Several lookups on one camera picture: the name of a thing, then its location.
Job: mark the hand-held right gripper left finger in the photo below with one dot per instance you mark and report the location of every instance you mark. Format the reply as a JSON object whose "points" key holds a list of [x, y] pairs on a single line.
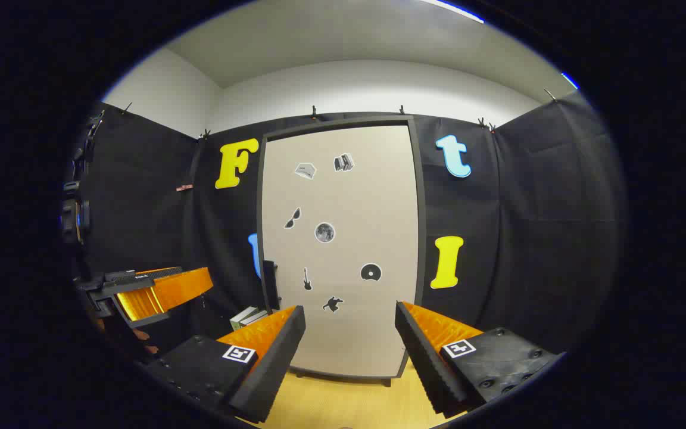
{"points": [[271, 369]]}

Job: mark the long ceiling light strip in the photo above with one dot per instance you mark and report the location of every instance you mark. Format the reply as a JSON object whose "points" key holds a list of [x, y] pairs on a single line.
{"points": [[453, 10]]}

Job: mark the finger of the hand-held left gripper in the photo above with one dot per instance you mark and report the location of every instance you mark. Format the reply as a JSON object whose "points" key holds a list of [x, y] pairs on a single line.
{"points": [[170, 292], [155, 273]]}

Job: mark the black backdrop cloth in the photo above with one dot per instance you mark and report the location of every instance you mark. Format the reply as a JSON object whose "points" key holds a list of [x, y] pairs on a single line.
{"points": [[527, 238]]}

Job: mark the beige cabinet door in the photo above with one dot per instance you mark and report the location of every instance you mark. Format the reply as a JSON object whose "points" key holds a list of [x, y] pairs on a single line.
{"points": [[343, 196]]}

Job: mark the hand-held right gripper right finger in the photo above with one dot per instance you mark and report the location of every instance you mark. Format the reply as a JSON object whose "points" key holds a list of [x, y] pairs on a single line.
{"points": [[426, 363]]}

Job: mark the dark grey cabinet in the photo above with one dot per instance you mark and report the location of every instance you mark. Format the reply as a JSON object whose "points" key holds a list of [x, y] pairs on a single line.
{"points": [[422, 250]]}

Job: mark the small ceiling light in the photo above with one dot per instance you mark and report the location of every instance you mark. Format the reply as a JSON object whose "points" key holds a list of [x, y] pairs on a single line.
{"points": [[569, 80]]}

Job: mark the green book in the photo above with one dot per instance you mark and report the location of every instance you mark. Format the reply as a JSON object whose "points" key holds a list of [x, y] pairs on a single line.
{"points": [[240, 320]]}

